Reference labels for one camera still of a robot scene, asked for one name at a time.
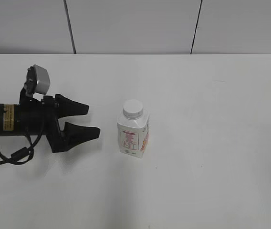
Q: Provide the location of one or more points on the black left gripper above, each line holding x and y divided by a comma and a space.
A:
41, 118

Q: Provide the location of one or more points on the white bottle cap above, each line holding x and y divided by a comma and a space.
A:
133, 109

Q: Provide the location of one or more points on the white yili changqing bottle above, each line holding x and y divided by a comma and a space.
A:
133, 134

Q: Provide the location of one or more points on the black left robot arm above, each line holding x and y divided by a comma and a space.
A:
9, 120

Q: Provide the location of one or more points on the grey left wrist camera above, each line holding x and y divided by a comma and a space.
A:
37, 80

